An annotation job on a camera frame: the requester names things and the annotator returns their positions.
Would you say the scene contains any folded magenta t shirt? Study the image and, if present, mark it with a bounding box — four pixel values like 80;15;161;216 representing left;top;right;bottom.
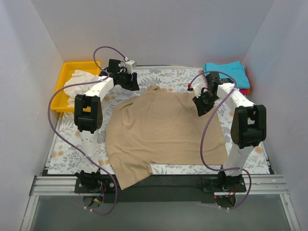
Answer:
240;89;250;95

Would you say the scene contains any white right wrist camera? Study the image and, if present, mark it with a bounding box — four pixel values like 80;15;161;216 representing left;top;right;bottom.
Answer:
187;83;204;98

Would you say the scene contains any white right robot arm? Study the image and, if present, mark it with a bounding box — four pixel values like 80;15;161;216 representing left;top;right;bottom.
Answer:
188;71;267;194

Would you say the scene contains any floral patterned table mat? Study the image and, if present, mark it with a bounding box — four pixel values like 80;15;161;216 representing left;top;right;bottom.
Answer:
46;67;271;175

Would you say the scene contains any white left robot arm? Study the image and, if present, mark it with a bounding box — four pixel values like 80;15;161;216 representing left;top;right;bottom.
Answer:
74;72;140;193

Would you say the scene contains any beige t shirt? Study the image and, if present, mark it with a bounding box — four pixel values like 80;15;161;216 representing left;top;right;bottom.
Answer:
105;85;228;189

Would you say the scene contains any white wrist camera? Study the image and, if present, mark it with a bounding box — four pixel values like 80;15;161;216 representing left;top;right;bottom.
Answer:
119;60;137;74
187;83;204;98

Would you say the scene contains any folded turquoise t shirt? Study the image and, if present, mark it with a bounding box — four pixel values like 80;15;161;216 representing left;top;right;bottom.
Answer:
203;61;245;89

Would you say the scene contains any yellow plastic bin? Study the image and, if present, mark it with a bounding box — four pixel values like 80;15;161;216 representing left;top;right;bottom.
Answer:
51;61;101;113

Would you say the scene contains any white crumpled t shirt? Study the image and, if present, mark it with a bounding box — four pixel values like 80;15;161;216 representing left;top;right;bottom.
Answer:
64;70;113;112

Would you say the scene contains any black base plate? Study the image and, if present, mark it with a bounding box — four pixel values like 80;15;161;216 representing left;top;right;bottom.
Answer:
74;175;249;203

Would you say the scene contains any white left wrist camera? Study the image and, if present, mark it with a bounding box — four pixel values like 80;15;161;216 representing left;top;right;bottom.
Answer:
119;60;137;74

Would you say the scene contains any aluminium frame rail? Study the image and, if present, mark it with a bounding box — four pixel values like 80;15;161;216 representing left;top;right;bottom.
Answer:
21;175;301;231

